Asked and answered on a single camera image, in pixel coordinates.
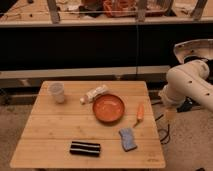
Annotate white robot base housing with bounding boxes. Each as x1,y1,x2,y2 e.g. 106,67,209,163
173,39,213,64

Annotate blue sponge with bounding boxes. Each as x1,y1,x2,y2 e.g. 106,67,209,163
119,128,137,152

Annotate orange crate on shelf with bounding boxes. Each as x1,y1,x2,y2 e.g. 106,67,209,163
103,0,136,17

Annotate orange ceramic bowl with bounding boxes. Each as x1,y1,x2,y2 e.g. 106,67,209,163
92,94,125,123

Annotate black white striped block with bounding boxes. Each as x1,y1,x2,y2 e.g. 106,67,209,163
70,141,101,157

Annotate white plastic cup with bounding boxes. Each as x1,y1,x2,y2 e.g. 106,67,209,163
48,82,65,103

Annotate black cable on floor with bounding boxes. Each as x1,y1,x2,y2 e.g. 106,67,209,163
154,113,171,146

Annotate orange carrot toy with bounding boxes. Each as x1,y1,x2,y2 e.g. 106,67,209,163
133,103,144,127

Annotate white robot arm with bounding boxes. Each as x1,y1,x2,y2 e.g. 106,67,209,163
159,60,213,112

